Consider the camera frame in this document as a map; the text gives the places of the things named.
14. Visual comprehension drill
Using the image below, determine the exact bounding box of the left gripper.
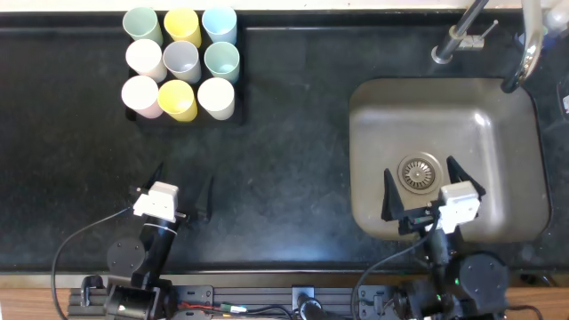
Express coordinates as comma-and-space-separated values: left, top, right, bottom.
141, 161, 215, 230

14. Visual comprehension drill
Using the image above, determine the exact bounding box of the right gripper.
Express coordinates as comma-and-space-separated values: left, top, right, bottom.
381, 155, 486, 236

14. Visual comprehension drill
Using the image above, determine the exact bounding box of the yellow cup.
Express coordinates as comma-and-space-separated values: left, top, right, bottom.
156, 79, 199, 123
163, 7, 203, 49

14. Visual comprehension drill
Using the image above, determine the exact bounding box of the white cup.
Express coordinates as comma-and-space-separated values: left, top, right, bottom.
196, 76, 236, 121
124, 38, 168, 84

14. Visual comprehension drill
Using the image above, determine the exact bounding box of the steel sink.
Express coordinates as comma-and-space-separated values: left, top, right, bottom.
348, 77, 552, 244

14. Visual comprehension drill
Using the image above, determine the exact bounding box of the black tray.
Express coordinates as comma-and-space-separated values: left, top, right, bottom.
124, 17, 245, 127

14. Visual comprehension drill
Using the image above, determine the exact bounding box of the pink cup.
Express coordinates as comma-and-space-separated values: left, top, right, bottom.
120, 75, 164, 120

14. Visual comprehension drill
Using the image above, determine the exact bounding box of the grey cup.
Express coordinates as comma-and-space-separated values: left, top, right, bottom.
162, 40, 203, 84

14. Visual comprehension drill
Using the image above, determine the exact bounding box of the green cup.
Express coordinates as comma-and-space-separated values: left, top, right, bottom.
122, 6, 164, 46
204, 41, 241, 85

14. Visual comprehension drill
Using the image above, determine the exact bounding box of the steel tap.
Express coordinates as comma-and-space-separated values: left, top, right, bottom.
429, 0, 549, 94

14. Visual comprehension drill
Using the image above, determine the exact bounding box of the blue cup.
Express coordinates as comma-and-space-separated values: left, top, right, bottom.
201, 5, 238, 45

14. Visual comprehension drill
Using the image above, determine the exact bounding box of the blue soap bottle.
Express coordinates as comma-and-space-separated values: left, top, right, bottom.
517, 4, 569, 54

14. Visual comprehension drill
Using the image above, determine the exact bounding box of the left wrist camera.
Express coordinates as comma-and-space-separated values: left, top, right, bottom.
132, 180, 180, 223

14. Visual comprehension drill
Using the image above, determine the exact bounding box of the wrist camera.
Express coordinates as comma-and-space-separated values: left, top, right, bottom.
437, 180, 482, 235
132, 180, 180, 223

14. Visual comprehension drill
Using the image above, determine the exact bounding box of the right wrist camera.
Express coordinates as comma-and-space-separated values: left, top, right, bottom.
437, 180, 482, 235

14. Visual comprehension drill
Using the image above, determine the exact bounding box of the black cable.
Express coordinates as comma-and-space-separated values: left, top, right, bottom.
349, 215, 442, 320
50, 206, 135, 320

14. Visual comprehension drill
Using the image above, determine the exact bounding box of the mounting rail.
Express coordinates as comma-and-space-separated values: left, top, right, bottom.
68, 273, 546, 320

